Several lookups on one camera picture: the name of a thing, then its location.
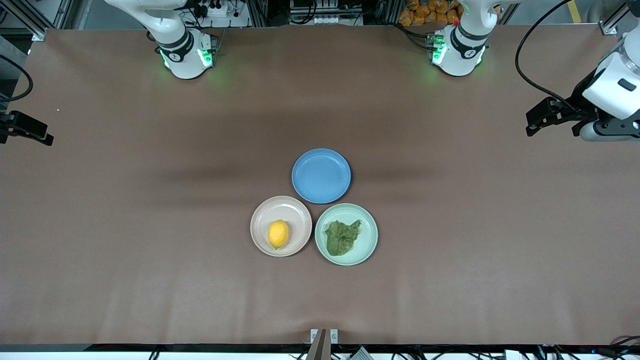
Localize green lettuce leaf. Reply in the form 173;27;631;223
324;219;362;257

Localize yellow lemon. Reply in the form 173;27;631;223
267;219;290;250

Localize orange packaged items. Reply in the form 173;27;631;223
399;0;462;27

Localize pale green round plate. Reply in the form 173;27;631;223
314;202;379;266

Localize white power strip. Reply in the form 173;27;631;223
192;0;251;28

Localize blue round plate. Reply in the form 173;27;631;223
291;148;352;205

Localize beige round plate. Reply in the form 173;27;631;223
250;195;313;258

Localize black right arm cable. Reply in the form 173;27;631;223
0;54;34;102

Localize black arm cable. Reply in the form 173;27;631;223
0;54;34;102
515;0;581;113

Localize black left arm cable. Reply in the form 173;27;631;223
515;0;581;113

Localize white mounting bracket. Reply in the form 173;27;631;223
310;328;339;345

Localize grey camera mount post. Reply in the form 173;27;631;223
306;328;328;360

